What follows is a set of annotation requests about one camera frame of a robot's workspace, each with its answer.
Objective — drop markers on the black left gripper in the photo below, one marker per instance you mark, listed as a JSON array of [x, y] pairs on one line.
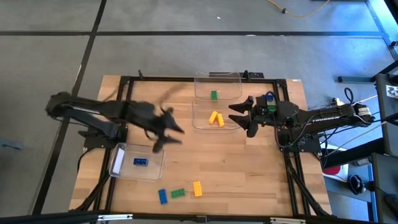
[[146, 116]]

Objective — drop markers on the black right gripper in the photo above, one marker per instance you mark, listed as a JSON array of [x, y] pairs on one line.
[[259, 113]]

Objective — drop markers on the green toy block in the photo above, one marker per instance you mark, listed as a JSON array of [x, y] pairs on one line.
[[178, 193], [214, 95], [271, 108]]

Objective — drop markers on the yellow toy block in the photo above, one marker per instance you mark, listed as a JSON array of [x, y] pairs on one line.
[[220, 120], [197, 188], [213, 118]]

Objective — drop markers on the blue toy block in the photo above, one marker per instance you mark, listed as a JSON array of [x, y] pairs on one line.
[[163, 196], [270, 97], [140, 161]]

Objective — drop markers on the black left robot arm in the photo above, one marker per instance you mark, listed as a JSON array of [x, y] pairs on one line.
[[93, 107]]

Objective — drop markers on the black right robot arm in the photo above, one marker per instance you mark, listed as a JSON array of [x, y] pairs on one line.
[[326, 119]]

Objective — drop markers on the clear plastic bin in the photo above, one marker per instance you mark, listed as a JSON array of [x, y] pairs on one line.
[[152, 171], [200, 118], [202, 88]]

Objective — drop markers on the white bin label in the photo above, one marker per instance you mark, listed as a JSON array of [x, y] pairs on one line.
[[118, 161]]

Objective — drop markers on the red round item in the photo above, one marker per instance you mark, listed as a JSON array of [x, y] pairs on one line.
[[331, 170]]

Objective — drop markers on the black metal leg bar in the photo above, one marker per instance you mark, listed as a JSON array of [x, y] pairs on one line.
[[351, 154]]

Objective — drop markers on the black floor bar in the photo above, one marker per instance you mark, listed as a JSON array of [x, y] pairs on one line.
[[354, 79]]

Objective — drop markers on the black desk with tag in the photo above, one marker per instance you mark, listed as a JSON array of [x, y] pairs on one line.
[[387, 124]]

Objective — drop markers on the black white fiducial tag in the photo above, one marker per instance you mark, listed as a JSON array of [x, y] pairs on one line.
[[392, 91]]

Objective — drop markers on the gray floor object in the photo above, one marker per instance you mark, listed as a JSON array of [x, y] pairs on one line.
[[11, 145]]

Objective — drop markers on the plain black desk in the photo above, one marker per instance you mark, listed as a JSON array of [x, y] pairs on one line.
[[385, 186]]

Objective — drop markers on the black aluminium table frame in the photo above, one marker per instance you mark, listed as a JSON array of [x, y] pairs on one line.
[[155, 79]]

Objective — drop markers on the silver rail bracket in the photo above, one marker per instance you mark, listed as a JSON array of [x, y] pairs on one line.
[[115, 217], [287, 221]]

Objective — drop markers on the black camera rig rail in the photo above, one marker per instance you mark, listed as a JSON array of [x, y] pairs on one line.
[[62, 217]]

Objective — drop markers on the metal floor rail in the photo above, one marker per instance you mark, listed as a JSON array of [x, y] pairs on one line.
[[377, 25]]

